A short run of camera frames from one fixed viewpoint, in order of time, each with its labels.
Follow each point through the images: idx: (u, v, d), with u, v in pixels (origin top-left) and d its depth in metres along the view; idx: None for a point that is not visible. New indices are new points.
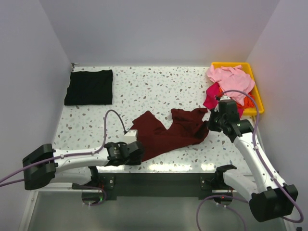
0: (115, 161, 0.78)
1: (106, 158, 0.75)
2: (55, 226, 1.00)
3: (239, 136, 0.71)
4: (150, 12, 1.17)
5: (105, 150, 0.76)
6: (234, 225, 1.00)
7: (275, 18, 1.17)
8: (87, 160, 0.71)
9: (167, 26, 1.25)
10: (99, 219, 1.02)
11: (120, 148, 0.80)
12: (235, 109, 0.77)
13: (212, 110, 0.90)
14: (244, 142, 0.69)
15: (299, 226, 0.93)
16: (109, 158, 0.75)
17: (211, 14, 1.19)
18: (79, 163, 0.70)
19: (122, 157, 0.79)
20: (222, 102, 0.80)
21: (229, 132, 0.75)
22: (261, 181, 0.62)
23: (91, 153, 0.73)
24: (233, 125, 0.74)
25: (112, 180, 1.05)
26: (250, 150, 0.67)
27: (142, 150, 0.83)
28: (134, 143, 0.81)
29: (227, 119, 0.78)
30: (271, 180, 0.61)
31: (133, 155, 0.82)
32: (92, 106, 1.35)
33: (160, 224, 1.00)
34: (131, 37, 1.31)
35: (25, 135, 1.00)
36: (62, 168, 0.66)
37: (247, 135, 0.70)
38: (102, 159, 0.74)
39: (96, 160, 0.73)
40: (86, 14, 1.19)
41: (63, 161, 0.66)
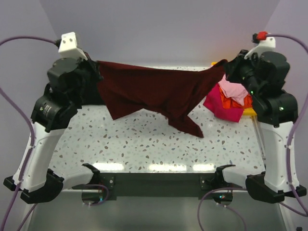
0: (60, 115, 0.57)
1: (44, 132, 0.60)
2: (54, 226, 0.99)
3: (275, 127, 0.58)
4: (149, 12, 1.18)
5: (39, 127, 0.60)
6: (234, 225, 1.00)
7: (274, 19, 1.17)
8: (37, 157, 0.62)
9: (167, 26, 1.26)
10: (99, 220, 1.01)
11: (52, 95, 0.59)
12: (282, 78, 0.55)
13: (241, 58, 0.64)
14: (277, 136, 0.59)
15: (299, 226, 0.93)
16: (49, 119, 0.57)
17: (211, 13, 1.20)
18: (37, 167, 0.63)
19: (62, 102, 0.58)
20: (271, 64, 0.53)
21: (263, 110, 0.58)
22: (275, 180, 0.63)
23: (33, 147, 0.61)
24: (272, 105, 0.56)
25: (112, 180, 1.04)
26: (280, 148, 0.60)
27: (72, 70, 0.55)
28: (50, 74, 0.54)
29: (264, 91, 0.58)
30: (287, 184, 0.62)
31: (73, 80, 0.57)
32: (92, 107, 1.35)
33: (160, 224, 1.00)
34: (131, 37, 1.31)
35: (25, 134, 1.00)
36: (33, 183, 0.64)
37: (284, 128, 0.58)
38: (45, 139, 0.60)
39: (43, 147, 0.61)
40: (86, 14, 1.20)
41: (26, 183, 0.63)
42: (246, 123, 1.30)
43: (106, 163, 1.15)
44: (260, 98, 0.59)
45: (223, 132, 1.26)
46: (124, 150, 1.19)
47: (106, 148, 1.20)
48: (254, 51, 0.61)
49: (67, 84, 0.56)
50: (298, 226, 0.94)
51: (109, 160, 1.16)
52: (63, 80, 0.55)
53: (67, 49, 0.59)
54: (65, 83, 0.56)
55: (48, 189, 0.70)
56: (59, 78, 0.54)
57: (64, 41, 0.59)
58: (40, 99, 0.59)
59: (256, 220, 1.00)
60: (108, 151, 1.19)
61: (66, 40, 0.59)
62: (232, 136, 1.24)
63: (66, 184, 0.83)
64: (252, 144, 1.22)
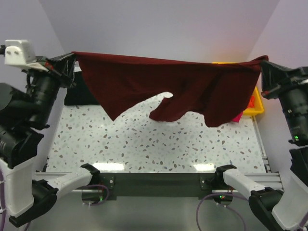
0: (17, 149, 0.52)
1: (7, 169, 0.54)
2: (55, 226, 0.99)
3: None
4: (149, 12, 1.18)
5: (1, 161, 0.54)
6: (234, 224, 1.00)
7: (275, 18, 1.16)
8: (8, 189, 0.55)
9: (167, 26, 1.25)
10: (99, 220, 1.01)
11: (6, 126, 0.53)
12: None
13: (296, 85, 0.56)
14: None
15: None
16: (7, 155, 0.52)
17: (211, 13, 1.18)
18: (13, 197, 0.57)
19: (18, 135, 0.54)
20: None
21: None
22: (286, 222, 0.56)
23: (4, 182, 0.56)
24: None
25: (112, 180, 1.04)
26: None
27: (6, 105, 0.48)
28: None
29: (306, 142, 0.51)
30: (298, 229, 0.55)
31: (19, 111, 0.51)
32: (91, 107, 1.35)
33: (160, 225, 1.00)
34: (130, 36, 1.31)
35: None
36: (18, 209, 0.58)
37: None
38: (11, 174, 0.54)
39: (13, 180, 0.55)
40: (84, 14, 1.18)
41: (9, 211, 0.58)
42: (246, 123, 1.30)
43: (106, 163, 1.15)
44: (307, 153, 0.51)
45: (223, 132, 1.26)
46: (123, 150, 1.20)
47: (106, 148, 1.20)
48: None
49: (9, 119, 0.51)
50: None
51: (109, 160, 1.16)
52: (2, 116, 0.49)
53: (15, 62, 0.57)
54: (5, 118, 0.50)
55: (42, 205, 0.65)
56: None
57: (9, 53, 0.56)
58: None
59: (255, 220, 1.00)
60: (108, 151, 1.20)
61: (12, 50, 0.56)
62: (232, 136, 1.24)
63: (62, 190, 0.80)
64: (252, 144, 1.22)
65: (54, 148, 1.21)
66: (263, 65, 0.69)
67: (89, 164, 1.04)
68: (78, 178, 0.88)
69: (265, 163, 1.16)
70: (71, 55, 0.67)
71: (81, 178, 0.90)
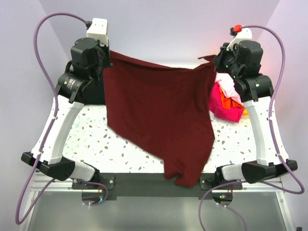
0: (82, 88, 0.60)
1: (69, 104, 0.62)
2: (55, 226, 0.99)
3: (254, 102, 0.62)
4: (150, 14, 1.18)
5: (61, 99, 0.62)
6: (234, 224, 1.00)
7: (276, 20, 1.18)
8: (60, 124, 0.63)
9: (168, 27, 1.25)
10: (99, 220, 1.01)
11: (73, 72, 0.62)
12: (258, 60, 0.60)
13: (223, 49, 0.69)
14: (258, 111, 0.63)
15: (300, 226, 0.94)
16: (72, 92, 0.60)
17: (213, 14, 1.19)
18: (58, 136, 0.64)
19: (81, 76, 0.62)
20: (244, 48, 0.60)
21: (243, 91, 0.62)
22: (263, 154, 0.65)
23: (55, 119, 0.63)
24: (250, 84, 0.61)
25: (113, 180, 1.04)
26: (264, 121, 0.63)
27: (92, 47, 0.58)
28: (74, 50, 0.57)
29: (244, 73, 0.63)
30: (276, 155, 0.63)
31: (92, 55, 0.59)
32: (92, 107, 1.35)
33: (160, 224, 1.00)
34: (130, 39, 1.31)
35: (25, 135, 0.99)
36: (53, 155, 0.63)
37: (263, 101, 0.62)
38: (70, 109, 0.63)
39: (67, 116, 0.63)
40: (86, 15, 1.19)
41: (46, 155, 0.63)
42: (246, 123, 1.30)
43: (106, 163, 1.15)
44: (239, 79, 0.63)
45: (223, 132, 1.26)
46: (124, 150, 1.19)
47: (106, 148, 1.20)
48: (233, 42, 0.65)
49: (87, 62, 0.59)
50: (298, 225, 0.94)
51: (109, 160, 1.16)
52: (86, 55, 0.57)
53: (96, 32, 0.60)
54: (85, 57, 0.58)
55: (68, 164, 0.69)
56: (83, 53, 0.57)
57: (96, 25, 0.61)
58: (62, 77, 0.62)
59: (255, 220, 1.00)
60: (109, 151, 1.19)
61: (97, 24, 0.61)
62: (232, 136, 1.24)
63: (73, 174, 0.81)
64: (252, 144, 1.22)
65: None
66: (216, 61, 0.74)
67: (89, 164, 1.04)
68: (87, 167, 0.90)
69: None
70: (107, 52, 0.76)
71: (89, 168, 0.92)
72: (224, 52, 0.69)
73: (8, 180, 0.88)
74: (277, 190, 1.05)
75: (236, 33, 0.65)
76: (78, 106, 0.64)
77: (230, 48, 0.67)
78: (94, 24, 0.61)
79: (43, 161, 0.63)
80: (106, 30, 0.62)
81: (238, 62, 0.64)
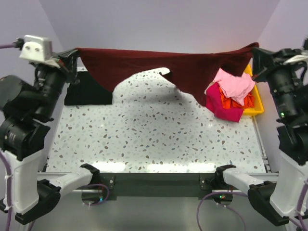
0: (26, 140, 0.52)
1: (17, 161, 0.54)
2: (55, 226, 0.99)
3: (300, 167, 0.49)
4: (149, 11, 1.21)
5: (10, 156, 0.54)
6: (234, 225, 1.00)
7: (275, 18, 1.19)
8: (19, 181, 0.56)
9: (167, 24, 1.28)
10: (99, 219, 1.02)
11: (14, 119, 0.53)
12: None
13: (279, 64, 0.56)
14: (298, 174, 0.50)
15: None
16: (17, 148, 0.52)
17: (211, 12, 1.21)
18: (23, 191, 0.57)
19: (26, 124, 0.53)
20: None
21: (291, 146, 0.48)
22: (281, 207, 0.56)
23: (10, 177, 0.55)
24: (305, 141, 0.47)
25: (113, 180, 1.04)
26: (298, 183, 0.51)
27: (16, 96, 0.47)
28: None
29: (301, 125, 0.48)
30: (294, 212, 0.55)
31: (27, 101, 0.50)
32: (92, 106, 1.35)
33: (159, 224, 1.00)
34: (131, 36, 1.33)
35: None
36: (24, 205, 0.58)
37: None
38: (22, 165, 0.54)
39: (21, 173, 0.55)
40: (87, 12, 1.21)
41: (16, 208, 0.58)
42: (246, 123, 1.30)
43: (106, 163, 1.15)
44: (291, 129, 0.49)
45: (223, 132, 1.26)
46: (124, 150, 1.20)
47: (106, 148, 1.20)
48: (301, 60, 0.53)
49: (18, 109, 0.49)
50: None
51: (109, 160, 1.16)
52: (11, 107, 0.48)
53: (35, 59, 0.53)
54: (13, 108, 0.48)
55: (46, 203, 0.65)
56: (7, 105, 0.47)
57: (30, 48, 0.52)
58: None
59: (256, 220, 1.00)
60: (108, 151, 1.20)
61: (32, 46, 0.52)
62: (232, 136, 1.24)
63: (64, 189, 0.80)
64: (252, 144, 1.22)
65: (54, 148, 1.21)
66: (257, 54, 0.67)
67: (89, 164, 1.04)
68: (79, 177, 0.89)
69: (265, 163, 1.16)
70: (75, 51, 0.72)
71: (82, 177, 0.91)
72: (279, 67, 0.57)
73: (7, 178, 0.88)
74: None
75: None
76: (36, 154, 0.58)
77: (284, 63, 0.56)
78: (27, 48, 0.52)
79: (16, 212, 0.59)
80: (44, 53, 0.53)
81: (294, 96, 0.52)
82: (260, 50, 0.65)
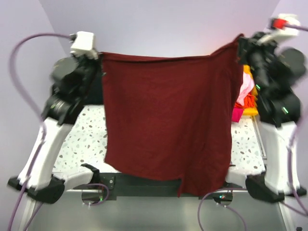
0: (70, 113, 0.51)
1: (57, 127, 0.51)
2: (55, 226, 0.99)
3: (276, 129, 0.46)
4: None
5: (47, 123, 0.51)
6: (235, 225, 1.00)
7: None
8: (48, 150, 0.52)
9: None
10: (99, 220, 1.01)
11: (58, 94, 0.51)
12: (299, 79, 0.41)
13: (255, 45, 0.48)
14: (276, 136, 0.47)
15: (299, 226, 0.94)
16: (60, 116, 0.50)
17: None
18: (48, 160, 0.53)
19: (69, 100, 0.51)
20: (285, 66, 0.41)
21: (267, 113, 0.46)
22: (274, 180, 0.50)
23: (43, 143, 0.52)
24: (276, 109, 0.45)
25: (113, 180, 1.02)
26: (282, 148, 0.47)
27: (73, 71, 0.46)
28: (53, 75, 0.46)
29: (276, 95, 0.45)
30: (287, 184, 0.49)
31: (76, 76, 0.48)
32: (91, 106, 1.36)
33: (160, 224, 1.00)
34: None
35: (25, 135, 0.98)
36: (44, 182, 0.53)
37: (286, 127, 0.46)
38: (57, 134, 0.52)
39: (55, 142, 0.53)
40: None
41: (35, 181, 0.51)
42: (246, 123, 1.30)
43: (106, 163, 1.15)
44: (264, 99, 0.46)
45: None
46: None
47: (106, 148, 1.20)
48: (271, 39, 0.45)
49: (70, 84, 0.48)
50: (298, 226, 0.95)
51: None
52: (67, 82, 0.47)
53: (81, 47, 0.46)
54: (70, 83, 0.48)
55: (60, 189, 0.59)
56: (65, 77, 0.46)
57: (79, 35, 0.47)
58: (46, 105, 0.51)
59: (256, 220, 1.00)
60: None
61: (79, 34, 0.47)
62: (232, 136, 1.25)
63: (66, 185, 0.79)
64: (252, 144, 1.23)
65: None
66: (241, 42, 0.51)
67: (89, 164, 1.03)
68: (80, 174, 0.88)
69: (265, 163, 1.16)
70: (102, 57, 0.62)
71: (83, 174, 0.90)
72: (255, 47, 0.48)
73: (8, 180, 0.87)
74: None
75: (276, 30, 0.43)
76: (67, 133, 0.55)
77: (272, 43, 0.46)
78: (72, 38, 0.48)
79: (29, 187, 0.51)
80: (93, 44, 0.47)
81: (270, 72, 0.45)
82: (245, 38, 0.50)
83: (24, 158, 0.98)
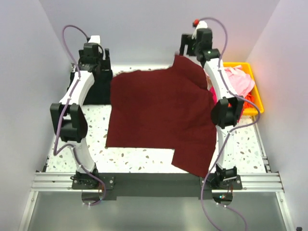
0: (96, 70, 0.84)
1: (88, 74, 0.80)
2: (55, 226, 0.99)
3: (208, 61, 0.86)
4: (148, 13, 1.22)
5: (83, 72, 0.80)
6: (235, 226, 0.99)
7: (275, 17, 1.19)
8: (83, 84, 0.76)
9: (166, 25, 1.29)
10: (99, 219, 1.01)
11: (86, 62, 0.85)
12: (210, 38, 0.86)
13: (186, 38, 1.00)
14: (211, 67, 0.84)
15: (300, 226, 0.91)
16: (89, 69, 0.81)
17: (210, 14, 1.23)
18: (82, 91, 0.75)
19: (94, 63, 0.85)
20: (198, 31, 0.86)
21: (201, 58, 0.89)
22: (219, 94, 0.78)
23: (79, 80, 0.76)
24: (205, 55, 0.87)
25: (113, 180, 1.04)
26: (215, 71, 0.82)
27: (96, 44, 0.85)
28: (85, 47, 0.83)
29: (201, 47, 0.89)
30: (227, 91, 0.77)
31: (96, 49, 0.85)
32: (91, 107, 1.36)
33: (160, 224, 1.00)
34: (130, 37, 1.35)
35: (26, 134, 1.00)
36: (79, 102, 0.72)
37: (214, 61, 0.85)
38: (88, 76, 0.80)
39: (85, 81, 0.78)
40: (86, 14, 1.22)
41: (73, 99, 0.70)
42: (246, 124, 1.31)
43: (106, 163, 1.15)
44: (199, 52, 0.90)
45: None
46: (124, 150, 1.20)
47: (106, 148, 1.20)
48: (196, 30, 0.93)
49: (93, 54, 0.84)
50: (298, 225, 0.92)
51: (109, 160, 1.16)
52: (92, 50, 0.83)
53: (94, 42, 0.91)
54: (92, 55, 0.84)
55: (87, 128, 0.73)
56: (93, 47, 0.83)
57: (92, 38, 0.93)
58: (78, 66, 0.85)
59: (257, 220, 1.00)
60: (108, 151, 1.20)
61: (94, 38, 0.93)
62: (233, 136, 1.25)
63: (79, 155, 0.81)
64: (252, 144, 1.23)
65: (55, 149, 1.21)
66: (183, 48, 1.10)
67: None
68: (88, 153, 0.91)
69: (265, 163, 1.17)
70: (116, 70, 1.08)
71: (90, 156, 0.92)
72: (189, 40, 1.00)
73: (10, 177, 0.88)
74: (277, 190, 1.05)
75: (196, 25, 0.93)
76: (90, 80, 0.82)
77: (195, 37, 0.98)
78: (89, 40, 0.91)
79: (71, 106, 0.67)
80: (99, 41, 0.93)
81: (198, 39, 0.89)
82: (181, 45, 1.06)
83: (25, 156, 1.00)
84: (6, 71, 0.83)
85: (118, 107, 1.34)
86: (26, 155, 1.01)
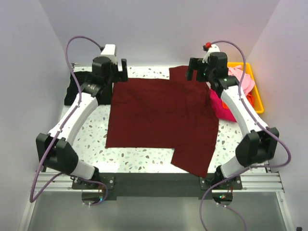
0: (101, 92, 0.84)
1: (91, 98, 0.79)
2: (55, 226, 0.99)
3: (225, 89, 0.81)
4: (148, 13, 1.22)
5: (85, 95, 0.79)
6: (234, 226, 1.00)
7: (275, 16, 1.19)
8: (82, 110, 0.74)
9: (166, 25, 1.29)
10: (99, 219, 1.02)
11: (93, 81, 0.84)
12: (224, 64, 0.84)
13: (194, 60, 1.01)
14: (231, 95, 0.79)
15: (300, 226, 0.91)
16: (94, 92, 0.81)
17: (211, 13, 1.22)
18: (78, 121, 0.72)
19: (101, 84, 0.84)
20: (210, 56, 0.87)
21: (216, 87, 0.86)
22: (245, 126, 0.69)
23: (78, 106, 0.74)
24: (222, 83, 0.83)
25: (113, 180, 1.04)
26: (236, 100, 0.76)
27: (109, 61, 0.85)
28: (95, 65, 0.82)
29: (216, 74, 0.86)
30: (255, 124, 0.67)
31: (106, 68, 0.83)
32: None
33: (159, 224, 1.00)
34: (130, 37, 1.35)
35: (26, 134, 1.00)
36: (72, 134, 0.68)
37: (232, 90, 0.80)
38: (91, 101, 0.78)
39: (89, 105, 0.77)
40: (86, 14, 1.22)
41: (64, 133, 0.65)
42: None
43: (106, 163, 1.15)
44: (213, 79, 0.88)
45: (223, 132, 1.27)
46: (123, 150, 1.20)
47: (106, 148, 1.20)
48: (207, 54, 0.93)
49: (102, 73, 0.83)
50: (298, 226, 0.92)
51: (109, 160, 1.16)
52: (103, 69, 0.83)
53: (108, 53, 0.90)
54: (103, 75, 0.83)
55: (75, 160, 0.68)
56: (102, 65, 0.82)
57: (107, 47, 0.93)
58: (84, 84, 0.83)
59: (256, 220, 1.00)
60: (108, 151, 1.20)
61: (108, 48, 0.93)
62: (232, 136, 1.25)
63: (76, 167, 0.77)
64: None
65: None
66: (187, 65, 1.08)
67: None
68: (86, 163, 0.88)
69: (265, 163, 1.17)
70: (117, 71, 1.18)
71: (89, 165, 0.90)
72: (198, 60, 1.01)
73: (10, 178, 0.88)
74: (277, 190, 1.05)
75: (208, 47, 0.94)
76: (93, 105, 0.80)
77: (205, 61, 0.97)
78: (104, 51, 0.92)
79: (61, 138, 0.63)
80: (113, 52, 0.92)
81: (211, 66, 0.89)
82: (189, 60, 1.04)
83: (25, 157, 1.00)
84: (5, 70, 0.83)
85: (117, 107, 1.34)
86: (26, 155, 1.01)
